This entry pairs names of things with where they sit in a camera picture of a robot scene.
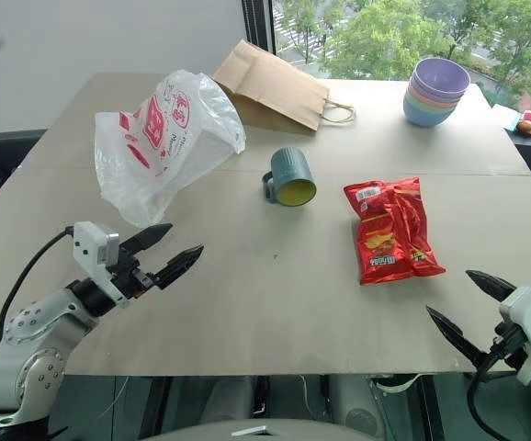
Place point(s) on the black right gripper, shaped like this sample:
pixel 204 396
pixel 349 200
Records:
pixel 511 347

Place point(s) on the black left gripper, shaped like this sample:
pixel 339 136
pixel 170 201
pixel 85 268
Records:
pixel 130 278

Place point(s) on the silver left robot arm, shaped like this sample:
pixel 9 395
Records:
pixel 26 340

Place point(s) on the white red-printed plastic bag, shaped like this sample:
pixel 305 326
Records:
pixel 155 151

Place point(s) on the red chips bag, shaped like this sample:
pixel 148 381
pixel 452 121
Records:
pixel 392 229

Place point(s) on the grey rounded shape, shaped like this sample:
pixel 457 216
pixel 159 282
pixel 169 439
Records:
pixel 357 404
pixel 229 397

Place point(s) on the teal mug yellow inside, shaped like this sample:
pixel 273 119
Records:
pixel 290 167

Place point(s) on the brown paper bag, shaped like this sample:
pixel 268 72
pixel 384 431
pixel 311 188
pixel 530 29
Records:
pixel 270 87

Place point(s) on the light blue flat box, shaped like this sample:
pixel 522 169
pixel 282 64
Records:
pixel 506 116

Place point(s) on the blue bowl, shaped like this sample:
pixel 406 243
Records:
pixel 424 116

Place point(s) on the grey rounded robot torso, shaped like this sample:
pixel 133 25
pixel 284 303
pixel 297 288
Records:
pixel 265 429

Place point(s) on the green bowl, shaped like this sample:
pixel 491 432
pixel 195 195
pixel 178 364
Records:
pixel 428 105

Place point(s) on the pink bowl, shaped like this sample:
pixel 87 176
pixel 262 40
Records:
pixel 433 98

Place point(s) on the purple bowl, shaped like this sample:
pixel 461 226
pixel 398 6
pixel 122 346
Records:
pixel 442 75

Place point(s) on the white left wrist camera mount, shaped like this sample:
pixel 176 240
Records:
pixel 92 243

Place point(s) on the dark window frame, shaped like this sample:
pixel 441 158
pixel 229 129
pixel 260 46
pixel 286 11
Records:
pixel 258 23

